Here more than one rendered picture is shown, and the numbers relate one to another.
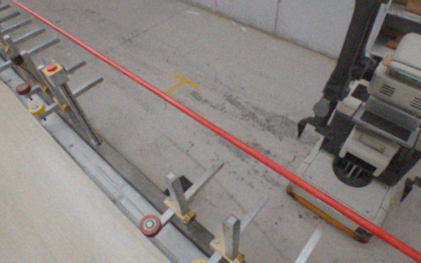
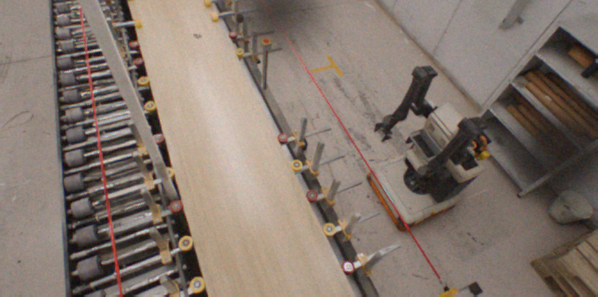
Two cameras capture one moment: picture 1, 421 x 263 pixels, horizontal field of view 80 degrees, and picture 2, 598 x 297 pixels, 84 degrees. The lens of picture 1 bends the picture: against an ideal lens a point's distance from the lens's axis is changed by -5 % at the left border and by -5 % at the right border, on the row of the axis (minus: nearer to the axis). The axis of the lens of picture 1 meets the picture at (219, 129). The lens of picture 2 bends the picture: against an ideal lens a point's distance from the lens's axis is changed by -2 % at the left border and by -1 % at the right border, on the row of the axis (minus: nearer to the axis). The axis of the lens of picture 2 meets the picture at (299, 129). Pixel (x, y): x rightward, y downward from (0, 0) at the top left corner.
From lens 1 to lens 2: 1.49 m
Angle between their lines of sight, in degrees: 9
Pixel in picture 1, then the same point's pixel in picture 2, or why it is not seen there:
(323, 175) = (395, 174)
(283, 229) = (351, 197)
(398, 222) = (435, 235)
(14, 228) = (218, 111)
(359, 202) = (408, 201)
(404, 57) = (438, 113)
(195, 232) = (300, 156)
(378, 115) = (424, 140)
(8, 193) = (217, 93)
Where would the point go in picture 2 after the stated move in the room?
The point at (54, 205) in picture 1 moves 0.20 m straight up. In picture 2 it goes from (239, 109) to (238, 92)
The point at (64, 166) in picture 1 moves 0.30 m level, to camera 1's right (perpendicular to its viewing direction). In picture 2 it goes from (248, 92) to (282, 106)
